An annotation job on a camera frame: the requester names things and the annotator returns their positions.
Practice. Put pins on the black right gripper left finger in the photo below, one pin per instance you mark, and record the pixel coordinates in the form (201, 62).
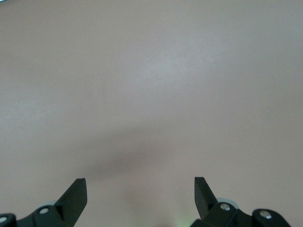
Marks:
(68, 210)

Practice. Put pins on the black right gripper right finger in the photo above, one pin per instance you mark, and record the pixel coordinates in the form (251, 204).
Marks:
(213, 212)

